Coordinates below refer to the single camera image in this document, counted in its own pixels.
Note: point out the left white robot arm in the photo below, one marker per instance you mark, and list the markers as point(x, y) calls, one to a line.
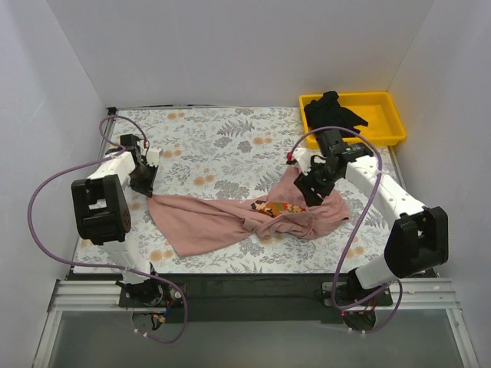
point(103, 215)

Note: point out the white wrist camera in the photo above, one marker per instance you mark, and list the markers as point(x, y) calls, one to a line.
point(151, 157)
point(303, 160)

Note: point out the black t shirt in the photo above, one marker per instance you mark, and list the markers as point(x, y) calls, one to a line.
point(327, 112)

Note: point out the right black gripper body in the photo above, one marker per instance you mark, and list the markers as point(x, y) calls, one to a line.
point(312, 185)

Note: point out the aluminium frame rail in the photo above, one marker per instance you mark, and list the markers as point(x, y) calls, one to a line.
point(255, 321)

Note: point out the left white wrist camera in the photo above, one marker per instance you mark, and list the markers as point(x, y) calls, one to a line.
point(151, 157)

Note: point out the floral table mat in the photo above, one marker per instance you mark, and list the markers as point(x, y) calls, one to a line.
point(238, 153)

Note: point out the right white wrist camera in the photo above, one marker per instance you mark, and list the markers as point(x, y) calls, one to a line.
point(303, 160)

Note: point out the yellow plastic bin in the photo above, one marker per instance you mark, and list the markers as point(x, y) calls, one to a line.
point(370, 114)

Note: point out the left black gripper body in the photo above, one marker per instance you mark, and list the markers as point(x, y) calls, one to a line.
point(145, 179)

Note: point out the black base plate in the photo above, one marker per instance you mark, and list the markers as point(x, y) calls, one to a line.
point(261, 297)

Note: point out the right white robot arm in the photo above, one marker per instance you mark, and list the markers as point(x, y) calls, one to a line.
point(418, 238)

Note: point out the pink t shirt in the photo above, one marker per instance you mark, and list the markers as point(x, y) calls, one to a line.
point(196, 226)

